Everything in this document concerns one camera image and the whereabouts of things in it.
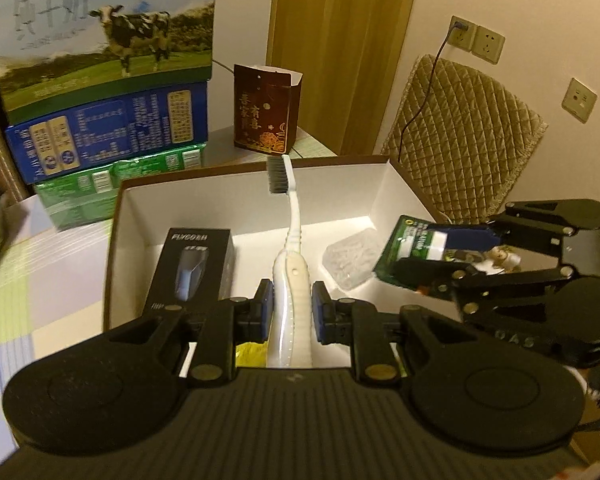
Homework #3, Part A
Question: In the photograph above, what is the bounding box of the chair with quilted cushion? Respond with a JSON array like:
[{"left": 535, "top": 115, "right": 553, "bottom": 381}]
[{"left": 380, "top": 54, "right": 550, "bottom": 227}]

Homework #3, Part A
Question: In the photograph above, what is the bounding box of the checkered cloth desktop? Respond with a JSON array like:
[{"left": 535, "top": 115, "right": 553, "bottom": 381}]
[{"left": 0, "top": 125, "right": 341, "bottom": 461}]

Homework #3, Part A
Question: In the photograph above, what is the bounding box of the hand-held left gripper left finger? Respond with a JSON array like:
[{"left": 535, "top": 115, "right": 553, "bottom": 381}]
[{"left": 105, "top": 279, "right": 276, "bottom": 391}]

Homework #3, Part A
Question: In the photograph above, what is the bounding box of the golden curtain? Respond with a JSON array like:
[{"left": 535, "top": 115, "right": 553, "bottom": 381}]
[{"left": 267, "top": 0, "right": 424, "bottom": 157}]

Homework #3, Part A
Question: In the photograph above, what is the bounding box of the translucent plastic case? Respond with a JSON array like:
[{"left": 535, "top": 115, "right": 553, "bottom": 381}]
[{"left": 322, "top": 230, "right": 389, "bottom": 291}]

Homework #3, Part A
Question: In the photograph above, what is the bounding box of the cow print milk carton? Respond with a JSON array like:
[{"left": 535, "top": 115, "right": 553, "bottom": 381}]
[{"left": 0, "top": 0, "right": 220, "bottom": 126}]

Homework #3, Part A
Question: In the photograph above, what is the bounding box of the black shaver box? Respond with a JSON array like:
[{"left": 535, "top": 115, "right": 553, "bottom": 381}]
[{"left": 142, "top": 227, "right": 239, "bottom": 312}]

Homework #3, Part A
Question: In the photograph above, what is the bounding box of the green carton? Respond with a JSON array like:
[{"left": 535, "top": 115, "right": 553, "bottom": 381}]
[{"left": 34, "top": 142, "right": 206, "bottom": 231}]

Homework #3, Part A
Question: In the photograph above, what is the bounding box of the beige wall socket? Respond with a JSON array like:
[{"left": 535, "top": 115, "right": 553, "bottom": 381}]
[
  {"left": 561, "top": 77, "right": 598, "bottom": 122},
  {"left": 472, "top": 25, "right": 506, "bottom": 64}
]

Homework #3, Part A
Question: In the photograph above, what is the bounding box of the black power cable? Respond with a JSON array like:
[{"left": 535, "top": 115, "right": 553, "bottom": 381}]
[{"left": 397, "top": 19, "right": 467, "bottom": 164}]

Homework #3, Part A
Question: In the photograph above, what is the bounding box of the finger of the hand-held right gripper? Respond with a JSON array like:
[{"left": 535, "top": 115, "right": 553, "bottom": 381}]
[
  {"left": 394, "top": 257, "right": 579, "bottom": 314},
  {"left": 440, "top": 199, "right": 581, "bottom": 257}
]

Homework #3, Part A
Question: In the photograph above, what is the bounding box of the wall socket with plug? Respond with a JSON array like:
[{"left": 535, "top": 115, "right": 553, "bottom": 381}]
[{"left": 447, "top": 15, "right": 477, "bottom": 52}]

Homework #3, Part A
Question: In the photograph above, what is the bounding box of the green snack packet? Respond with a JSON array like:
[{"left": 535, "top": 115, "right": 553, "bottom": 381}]
[{"left": 375, "top": 215, "right": 524, "bottom": 292}]

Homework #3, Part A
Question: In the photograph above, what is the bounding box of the dark red gift bag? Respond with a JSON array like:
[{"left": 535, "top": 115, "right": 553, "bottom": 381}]
[{"left": 232, "top": 63, "right": 304, "bottom": 155}]

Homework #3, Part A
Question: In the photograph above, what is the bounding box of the white toothbrush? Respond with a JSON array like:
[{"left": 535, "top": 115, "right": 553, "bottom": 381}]
[{"left": 265, "top": 155, "right": 315, "bottom": 371}]

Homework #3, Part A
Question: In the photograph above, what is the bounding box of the yellow snack packet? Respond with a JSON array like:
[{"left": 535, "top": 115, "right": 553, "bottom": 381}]
[{"left": 235, "top": 342, "right": 271, "bottom": 370}]

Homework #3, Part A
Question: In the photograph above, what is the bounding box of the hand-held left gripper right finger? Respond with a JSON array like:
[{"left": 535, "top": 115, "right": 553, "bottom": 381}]
[{"left": 311, "top": 280, "right": 481, "bottom": 389}]

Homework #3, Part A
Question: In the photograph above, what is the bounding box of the blue carton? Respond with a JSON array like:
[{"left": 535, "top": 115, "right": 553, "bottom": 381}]
[{"left": 5, "top": 80, "right": 210, "bottom": 185}]

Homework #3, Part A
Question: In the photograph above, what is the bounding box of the brown cardboard box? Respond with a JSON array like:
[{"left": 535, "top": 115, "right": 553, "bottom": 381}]
[{"left": 102, "top": 156, "right": 462, "bottom": 377}]

